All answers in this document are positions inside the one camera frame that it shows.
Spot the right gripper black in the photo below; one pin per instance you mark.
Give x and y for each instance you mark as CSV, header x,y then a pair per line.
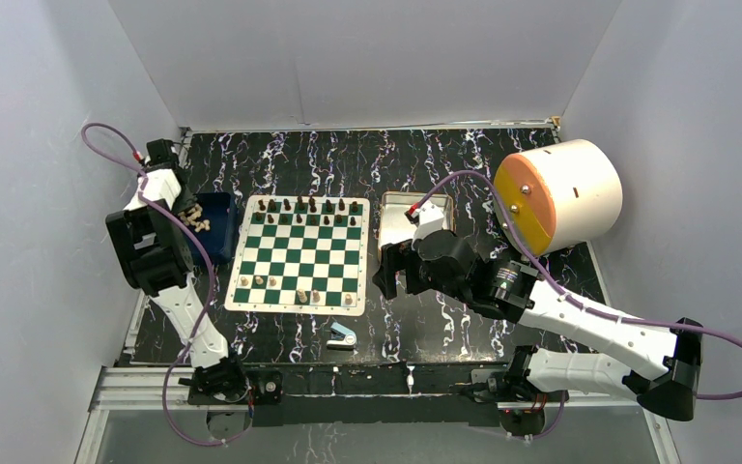
x,y
401,256

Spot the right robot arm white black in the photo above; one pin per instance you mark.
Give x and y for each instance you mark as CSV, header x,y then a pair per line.
x,y
656,367

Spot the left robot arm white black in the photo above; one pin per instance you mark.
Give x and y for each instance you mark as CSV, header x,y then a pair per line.
x,y
151,243

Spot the green white chess board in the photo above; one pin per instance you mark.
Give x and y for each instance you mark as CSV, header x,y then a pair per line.
x,y
290,249

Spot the gold rimmed metal tin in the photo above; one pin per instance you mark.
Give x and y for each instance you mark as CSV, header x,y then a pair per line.
x,y
394,226

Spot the light blue white stapler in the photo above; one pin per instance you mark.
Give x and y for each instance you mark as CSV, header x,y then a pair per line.
x,y
341,338

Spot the dark blue tray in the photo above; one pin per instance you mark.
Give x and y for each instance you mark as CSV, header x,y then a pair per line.
x,y
221,210

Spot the white cylinder orange yellow face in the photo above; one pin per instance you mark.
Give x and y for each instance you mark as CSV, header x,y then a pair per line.
x,y
559,195

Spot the light wooden pawn in tray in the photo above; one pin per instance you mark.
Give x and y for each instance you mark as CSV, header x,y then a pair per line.
x,y
202,225

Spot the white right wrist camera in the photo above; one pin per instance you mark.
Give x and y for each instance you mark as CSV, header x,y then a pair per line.
x,y
427,219

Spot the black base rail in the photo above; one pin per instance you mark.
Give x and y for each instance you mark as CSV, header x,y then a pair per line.
x,y
371,391

